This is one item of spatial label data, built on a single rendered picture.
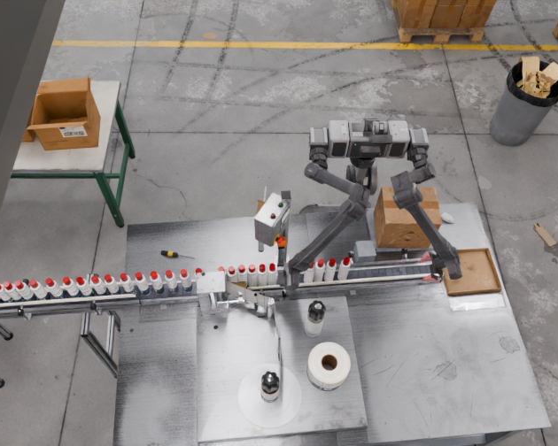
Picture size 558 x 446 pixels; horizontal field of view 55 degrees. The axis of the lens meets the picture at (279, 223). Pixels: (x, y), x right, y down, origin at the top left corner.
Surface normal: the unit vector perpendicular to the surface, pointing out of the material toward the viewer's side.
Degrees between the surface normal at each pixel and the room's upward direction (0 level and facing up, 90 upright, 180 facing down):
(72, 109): 91
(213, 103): 0
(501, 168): 0
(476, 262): 0
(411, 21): 93
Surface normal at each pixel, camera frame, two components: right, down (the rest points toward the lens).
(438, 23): 0.00, 0.86
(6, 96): 0.84, -0.30
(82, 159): 0.02, -0.53
